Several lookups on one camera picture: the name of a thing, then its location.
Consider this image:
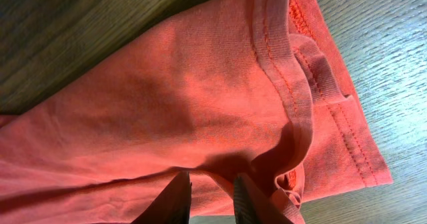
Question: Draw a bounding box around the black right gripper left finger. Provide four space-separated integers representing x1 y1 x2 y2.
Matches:
131 171 191 224

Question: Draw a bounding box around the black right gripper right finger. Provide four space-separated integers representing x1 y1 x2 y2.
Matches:
233 174 293 224

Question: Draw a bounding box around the orange red t-shirt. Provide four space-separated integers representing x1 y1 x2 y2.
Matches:
1 0 392 223

